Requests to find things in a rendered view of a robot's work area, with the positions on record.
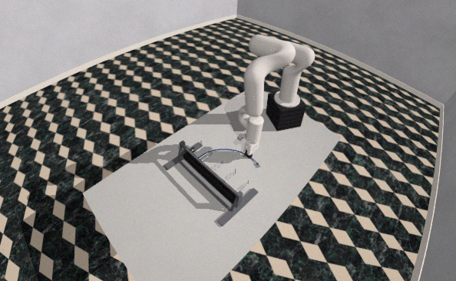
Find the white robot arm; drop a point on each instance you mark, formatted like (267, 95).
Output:
(273, 55)

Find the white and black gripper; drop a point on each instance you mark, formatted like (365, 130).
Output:
(250, 148)

